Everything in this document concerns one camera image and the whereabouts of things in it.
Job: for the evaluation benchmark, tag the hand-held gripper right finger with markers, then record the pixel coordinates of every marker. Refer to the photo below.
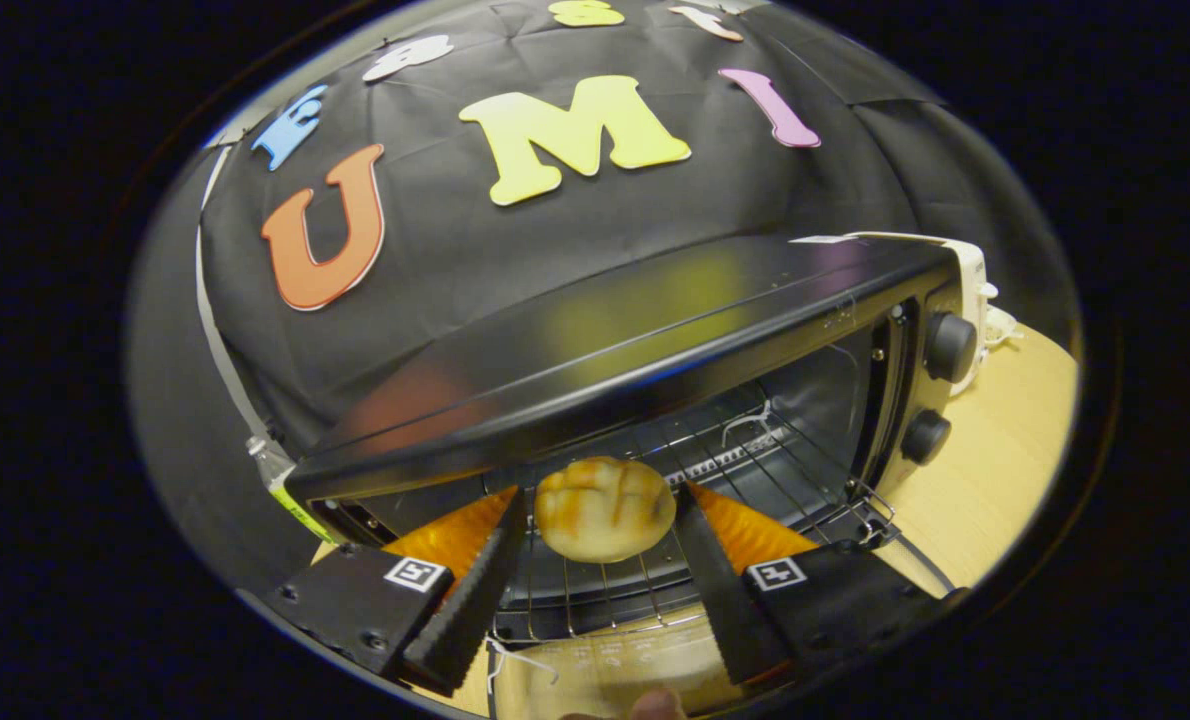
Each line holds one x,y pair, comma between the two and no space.
720,600

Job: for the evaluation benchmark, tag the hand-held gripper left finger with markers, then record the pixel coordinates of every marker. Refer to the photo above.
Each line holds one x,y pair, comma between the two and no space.
480,600

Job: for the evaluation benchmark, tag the golden bread bun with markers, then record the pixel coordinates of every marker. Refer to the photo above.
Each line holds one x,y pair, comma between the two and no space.
603,510

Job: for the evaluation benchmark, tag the black toaster oven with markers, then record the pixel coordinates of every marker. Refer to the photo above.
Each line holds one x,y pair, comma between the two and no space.
655,330

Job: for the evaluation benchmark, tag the white pop-up toaster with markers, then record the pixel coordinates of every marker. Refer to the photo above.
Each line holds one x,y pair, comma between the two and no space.
973,265

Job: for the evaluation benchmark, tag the green label plastic bottle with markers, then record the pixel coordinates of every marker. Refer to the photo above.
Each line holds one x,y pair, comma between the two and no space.
295,505

